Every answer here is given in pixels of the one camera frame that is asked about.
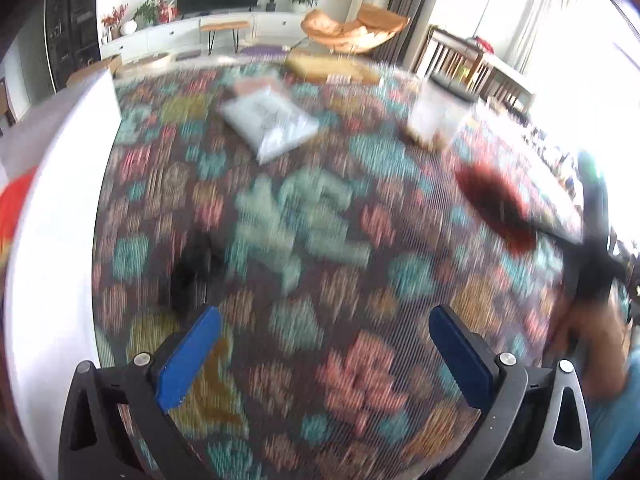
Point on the grey curtain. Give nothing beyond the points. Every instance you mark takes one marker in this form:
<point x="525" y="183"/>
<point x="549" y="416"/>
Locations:
<point x="412" y="10"/>

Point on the tan flat box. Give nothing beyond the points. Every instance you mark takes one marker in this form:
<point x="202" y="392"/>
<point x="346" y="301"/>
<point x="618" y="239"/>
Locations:
<point x="330" y="67"/>

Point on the white storage box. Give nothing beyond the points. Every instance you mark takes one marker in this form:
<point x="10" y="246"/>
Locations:
<point x="55" y="260"/>

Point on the red fish plush toy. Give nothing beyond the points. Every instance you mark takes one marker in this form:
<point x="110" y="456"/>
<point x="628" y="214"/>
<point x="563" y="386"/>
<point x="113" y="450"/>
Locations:
<point x="15" y="205"/>

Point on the black tall cabinet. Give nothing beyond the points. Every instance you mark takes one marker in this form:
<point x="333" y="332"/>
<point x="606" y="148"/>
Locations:
<point x="72" y="25"/>

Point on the orange lounge chair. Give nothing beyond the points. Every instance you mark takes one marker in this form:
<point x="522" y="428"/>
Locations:
<point x="350" y="27"/>

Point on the person's right hand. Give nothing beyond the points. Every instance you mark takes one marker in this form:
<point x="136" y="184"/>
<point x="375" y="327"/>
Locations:
<point x="590" y="340"/>

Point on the small black object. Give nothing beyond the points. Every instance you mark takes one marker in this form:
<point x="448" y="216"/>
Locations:
<point x="192" y="280"/>

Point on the red flower plant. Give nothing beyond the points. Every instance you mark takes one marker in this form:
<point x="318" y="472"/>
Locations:
<point x="114" y="19"/>

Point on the person's right forearm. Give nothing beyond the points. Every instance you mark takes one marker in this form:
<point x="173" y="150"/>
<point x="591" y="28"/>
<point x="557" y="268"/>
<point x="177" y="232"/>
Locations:
<point x="617" y="425"/>

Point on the small wooden side table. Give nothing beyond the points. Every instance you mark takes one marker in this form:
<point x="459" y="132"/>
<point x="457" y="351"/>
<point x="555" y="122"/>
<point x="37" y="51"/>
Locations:
<point x="225" y="27"/>

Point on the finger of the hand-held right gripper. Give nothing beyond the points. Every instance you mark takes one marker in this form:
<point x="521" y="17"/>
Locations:
<point x="550" y="232"/>

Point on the green plant with red ornaments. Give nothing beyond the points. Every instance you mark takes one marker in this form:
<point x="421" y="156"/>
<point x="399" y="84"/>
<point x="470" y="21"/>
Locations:
<point x="152" y="11"/>

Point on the wooden slatted chair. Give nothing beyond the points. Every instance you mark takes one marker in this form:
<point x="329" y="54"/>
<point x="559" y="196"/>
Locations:
<point x="465" y="57"/>

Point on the dark red knitted cloth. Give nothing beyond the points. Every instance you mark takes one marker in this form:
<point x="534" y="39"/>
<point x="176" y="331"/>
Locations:
<point x="495" y="205"/>

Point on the white television cabinet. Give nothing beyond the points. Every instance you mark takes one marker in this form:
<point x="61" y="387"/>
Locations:
<point x="170" y="35"/>

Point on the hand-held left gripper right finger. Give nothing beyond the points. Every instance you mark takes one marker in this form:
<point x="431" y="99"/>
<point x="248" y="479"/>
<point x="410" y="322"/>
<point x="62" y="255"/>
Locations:
<point x="460" y="355"/>

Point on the colourful patterned woven blanket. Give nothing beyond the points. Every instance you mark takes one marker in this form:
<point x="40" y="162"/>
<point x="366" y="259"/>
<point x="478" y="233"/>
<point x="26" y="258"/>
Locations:
<point x="310" y="240"/>

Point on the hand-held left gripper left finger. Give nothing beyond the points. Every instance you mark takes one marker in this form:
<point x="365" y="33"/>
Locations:
<point x="187" y="360"/>

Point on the clear plastic jar black lid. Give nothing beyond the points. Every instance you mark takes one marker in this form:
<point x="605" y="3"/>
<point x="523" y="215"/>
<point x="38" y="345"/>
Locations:
<point x="440" y="115"/>

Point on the clear plastic bag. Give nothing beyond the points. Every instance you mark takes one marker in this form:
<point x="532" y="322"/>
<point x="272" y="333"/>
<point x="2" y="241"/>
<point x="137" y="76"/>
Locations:
<point x="270" y="122"/>

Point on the white round vase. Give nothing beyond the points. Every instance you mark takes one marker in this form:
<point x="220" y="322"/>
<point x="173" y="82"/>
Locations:
<point x="129" y="27"/>

